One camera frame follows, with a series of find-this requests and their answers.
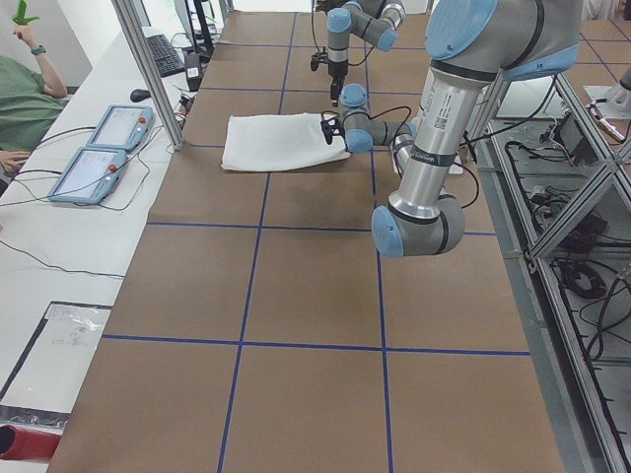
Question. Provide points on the green-handled reacher grabber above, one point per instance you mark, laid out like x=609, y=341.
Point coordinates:
x=21, y=17

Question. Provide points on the teach pendant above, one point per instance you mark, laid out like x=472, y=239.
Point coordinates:
x=123, y=127
x=90, y=176

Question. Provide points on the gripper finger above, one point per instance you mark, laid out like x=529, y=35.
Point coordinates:
x=328, y=135
x=335, y=91

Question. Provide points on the white long-sleeve printed shirt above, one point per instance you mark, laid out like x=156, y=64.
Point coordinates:
x=272, y=142

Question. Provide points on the aluminium frame post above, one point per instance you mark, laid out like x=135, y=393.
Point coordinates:
x=132, y=30

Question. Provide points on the upper teach pendant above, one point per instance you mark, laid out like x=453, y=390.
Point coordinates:
x=123, y=127

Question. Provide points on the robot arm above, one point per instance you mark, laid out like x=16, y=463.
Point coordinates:
x=375, y=22
x=470, y=44

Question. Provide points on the lower teach pendant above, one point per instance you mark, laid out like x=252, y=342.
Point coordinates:
x=90, y=176

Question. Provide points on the black keyboard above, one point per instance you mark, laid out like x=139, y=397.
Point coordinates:
x=165, y=56

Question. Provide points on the clear plastic bag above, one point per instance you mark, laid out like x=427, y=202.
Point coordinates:
x=42, y=387

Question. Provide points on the black computer mouse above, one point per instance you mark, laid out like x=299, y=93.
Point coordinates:
x=138, y=95

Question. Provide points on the person in green shirt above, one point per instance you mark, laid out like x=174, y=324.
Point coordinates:
x=30, y=102

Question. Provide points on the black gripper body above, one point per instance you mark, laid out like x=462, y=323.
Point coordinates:
x=337, y=70
x=338, y=129

